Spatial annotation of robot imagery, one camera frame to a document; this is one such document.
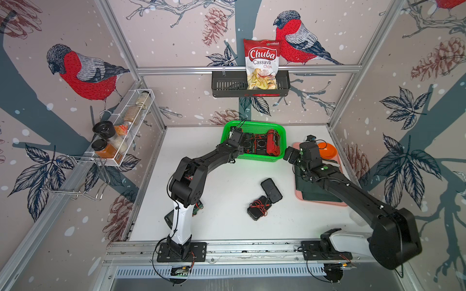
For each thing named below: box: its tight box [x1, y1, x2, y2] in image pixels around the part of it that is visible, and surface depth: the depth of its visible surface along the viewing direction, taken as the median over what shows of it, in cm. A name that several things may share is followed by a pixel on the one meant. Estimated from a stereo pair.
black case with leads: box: [246, 195, 272, 222], surface depth 83 cm
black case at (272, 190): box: [260, 177, 283, 204], surface depth 90 cm
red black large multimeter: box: [253, 133, 267, 155], surface depth 109 cm
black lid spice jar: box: [92, 120, 118, 141], surface depth 63 cm
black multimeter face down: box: [239, 132, 255, 154], surface depth 109 cm
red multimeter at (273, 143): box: [266, 128, 281, 157], surface depth 105 cm
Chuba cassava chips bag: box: [243, 38, 283, 90], surface depth 85 cm
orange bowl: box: [317, 141, 338, 160], surface depth 105 cm
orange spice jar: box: [91, 138, 118, 159], surface depth 62 cm
